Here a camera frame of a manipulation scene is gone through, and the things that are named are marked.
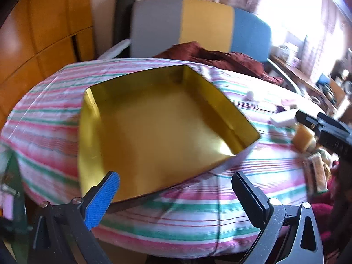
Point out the grey yellow blue chair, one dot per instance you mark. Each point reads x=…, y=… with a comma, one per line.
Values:
x=206, y=24

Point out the dark red blanket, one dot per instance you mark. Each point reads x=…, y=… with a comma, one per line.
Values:
x=228, y=60

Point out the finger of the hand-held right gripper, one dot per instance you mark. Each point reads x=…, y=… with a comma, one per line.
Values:
x=306, y=118

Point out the person's red clothing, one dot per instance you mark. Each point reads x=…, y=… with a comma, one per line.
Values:
x=338, y=211

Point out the wooden side shelf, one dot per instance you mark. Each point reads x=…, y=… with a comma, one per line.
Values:
x=299, y=77

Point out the snack bar packet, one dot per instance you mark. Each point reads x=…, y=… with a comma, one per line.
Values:
x=316, y=174

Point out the white sponge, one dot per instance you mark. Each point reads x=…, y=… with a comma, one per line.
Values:
x=283, y=119

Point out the white plastic wad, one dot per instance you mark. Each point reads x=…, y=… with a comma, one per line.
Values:
x=250, y=96

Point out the wooden cabinet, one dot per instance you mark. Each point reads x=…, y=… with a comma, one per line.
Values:
x=35, y=46

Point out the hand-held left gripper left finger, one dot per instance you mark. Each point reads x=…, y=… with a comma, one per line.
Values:
x=101, y=198

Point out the gold-lined maroon box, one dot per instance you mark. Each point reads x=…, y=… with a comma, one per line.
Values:
x=165, y=132

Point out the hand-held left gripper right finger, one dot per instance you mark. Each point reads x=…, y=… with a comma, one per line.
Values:
x=244, y=195

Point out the patterned curtain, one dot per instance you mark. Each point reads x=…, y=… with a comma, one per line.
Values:
x=327, y=38

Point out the yellow sponge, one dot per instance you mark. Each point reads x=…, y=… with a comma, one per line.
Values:
x=302, y=139

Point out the black rolled mat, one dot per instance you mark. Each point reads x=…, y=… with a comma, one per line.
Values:
x=123, y=19

